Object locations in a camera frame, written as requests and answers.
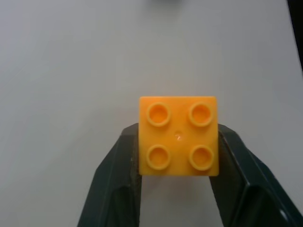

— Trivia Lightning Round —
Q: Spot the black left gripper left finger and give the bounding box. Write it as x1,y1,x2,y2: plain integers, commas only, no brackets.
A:
78,122,143,227

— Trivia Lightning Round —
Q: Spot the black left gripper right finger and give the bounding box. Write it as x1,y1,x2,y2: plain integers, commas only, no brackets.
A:
208,123,303,227

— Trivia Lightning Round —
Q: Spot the orange studded building block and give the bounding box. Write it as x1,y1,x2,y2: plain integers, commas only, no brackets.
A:
138,96,220,177

